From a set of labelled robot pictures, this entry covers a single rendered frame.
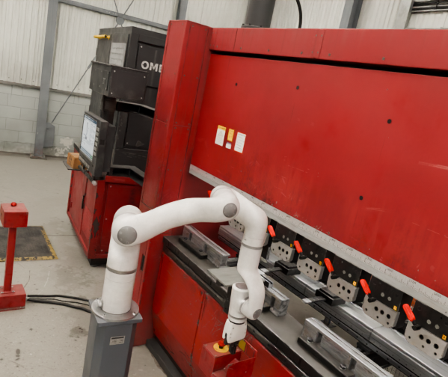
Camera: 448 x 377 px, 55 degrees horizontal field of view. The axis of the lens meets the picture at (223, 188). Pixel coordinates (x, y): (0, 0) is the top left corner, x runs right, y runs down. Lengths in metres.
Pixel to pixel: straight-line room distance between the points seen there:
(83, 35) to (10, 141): 2.38
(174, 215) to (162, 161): 1.24
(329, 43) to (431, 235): 0.95
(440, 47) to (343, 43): 0.45
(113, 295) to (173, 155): 1.35
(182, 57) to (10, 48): 6.12
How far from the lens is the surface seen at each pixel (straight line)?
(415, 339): 1.82
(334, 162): 1.99
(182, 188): 2.99
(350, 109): 1.97
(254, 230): 1.74
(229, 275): 2.33
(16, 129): 8.83
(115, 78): 2.82
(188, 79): 2.85
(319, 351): 2.11
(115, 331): 1.83
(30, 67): 8.70
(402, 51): 1.86
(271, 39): 2.42
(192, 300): 2.77
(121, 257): 1.72
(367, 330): 2.30
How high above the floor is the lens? 1.95
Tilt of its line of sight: 13 degrees down
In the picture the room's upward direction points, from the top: 12 degrees clockwise
